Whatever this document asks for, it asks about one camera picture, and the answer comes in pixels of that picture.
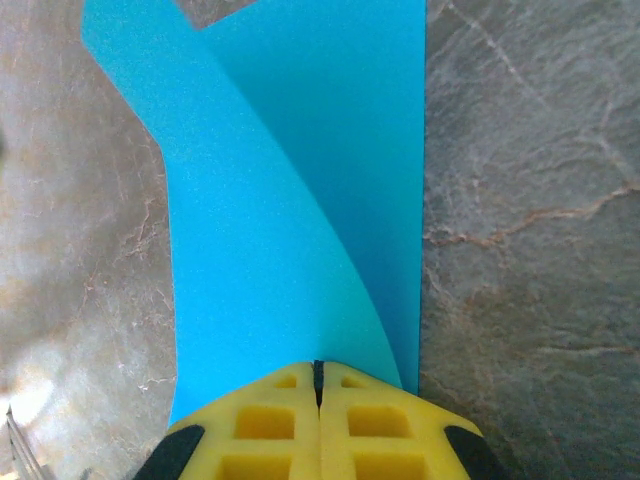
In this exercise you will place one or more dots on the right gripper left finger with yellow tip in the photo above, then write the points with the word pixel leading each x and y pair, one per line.
pixel 260 440

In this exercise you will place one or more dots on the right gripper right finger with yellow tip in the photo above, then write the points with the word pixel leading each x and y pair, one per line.
pixel 380 440

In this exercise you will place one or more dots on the blue paper sheet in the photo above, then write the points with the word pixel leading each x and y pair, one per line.
pixel 280 200

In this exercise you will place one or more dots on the aluminium table side rail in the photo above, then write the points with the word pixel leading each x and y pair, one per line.
pixel 22 445

